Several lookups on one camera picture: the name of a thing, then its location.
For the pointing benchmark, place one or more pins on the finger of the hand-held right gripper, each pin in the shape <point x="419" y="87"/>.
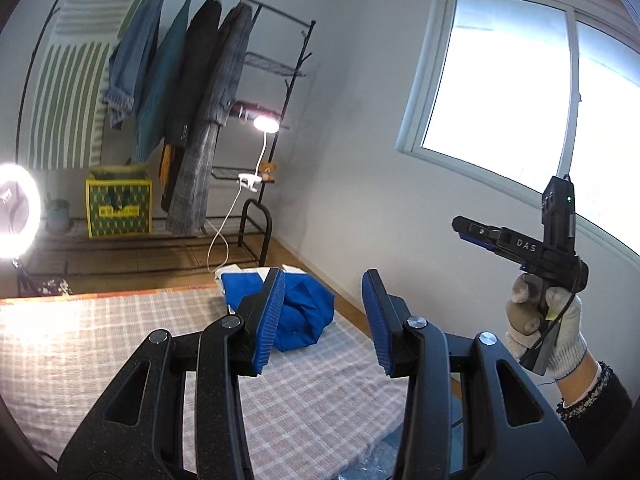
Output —
<point x="480" y="242"/>
<point x="475" y="225"/>

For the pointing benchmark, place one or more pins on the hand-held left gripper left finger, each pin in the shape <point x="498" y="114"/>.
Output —
<point x="270" y="320"/>

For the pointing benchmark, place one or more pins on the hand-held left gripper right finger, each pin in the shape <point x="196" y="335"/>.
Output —
<point x="377" y="320"/>

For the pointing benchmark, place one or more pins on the white and blue jacket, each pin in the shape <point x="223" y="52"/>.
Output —
<point x="305" y="310"/>

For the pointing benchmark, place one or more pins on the person's right forearm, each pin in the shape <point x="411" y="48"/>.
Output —
<point x="595" y="410"/>

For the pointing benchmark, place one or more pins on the hanging clothes on rack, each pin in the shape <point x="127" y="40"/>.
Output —
<point x="200" y="175"/>

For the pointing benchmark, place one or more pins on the black metal clothes rack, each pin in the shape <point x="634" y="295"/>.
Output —
<point x="295" y="75"/>

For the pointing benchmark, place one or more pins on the person's right hand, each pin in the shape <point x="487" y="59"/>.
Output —
<point x="567" y="340"/>

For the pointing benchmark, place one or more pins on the window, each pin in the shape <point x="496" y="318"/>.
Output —
<point x="500" y="85"/>

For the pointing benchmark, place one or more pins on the blue plastic bag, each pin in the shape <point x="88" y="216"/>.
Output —
<point x="372" y="462"/>

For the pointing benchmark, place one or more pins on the brown teddy bear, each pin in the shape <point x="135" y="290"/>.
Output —
<point x="267" y="170"/>

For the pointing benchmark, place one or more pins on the plaid bed blanket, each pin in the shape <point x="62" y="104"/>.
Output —
<point x="100" y="310"/>

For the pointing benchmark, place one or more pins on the yellow green storage box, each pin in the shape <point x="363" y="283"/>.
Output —
<point x="117" y="210"/>

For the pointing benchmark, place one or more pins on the dried flower bunch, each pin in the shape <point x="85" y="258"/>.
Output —
<point x="50" y="287"/>

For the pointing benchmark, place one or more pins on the potted plant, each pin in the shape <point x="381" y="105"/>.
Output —
<point x="57" y="215"/>

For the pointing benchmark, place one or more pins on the teal sweater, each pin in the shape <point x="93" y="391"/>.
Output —
<point x="160" y="100"/>

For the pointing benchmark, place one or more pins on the black coat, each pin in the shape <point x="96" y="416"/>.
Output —
<point x="200" y="60"/>

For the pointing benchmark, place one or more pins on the blue denim jacket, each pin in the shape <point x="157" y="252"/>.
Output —
<point x="132" y="60"/>

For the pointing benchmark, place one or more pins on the green striped cloth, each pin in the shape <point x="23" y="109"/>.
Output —
<point x="65" y="100"/>

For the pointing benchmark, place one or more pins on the black metal bed frame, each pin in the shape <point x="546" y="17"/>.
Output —
<point x="265" y="230"/>

